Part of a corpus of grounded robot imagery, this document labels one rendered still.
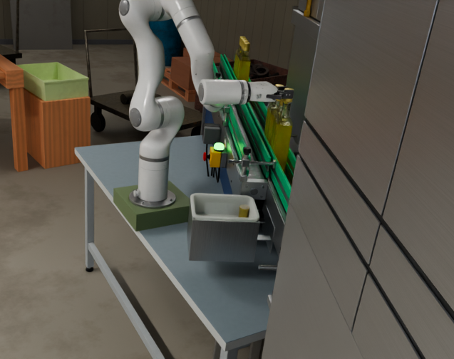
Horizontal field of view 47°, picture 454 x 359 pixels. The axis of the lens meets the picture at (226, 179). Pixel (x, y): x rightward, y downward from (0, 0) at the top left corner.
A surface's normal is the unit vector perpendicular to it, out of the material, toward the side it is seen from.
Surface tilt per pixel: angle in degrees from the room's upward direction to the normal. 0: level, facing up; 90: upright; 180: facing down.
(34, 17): 83
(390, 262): 90
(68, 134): 90
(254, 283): 0
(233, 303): 0
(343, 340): 90
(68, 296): 0
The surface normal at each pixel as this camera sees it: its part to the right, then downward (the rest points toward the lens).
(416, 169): -0.99, -0.05
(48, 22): 0.51, 0.29
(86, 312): 0.11, -0.90
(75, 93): 0.66, 0.37
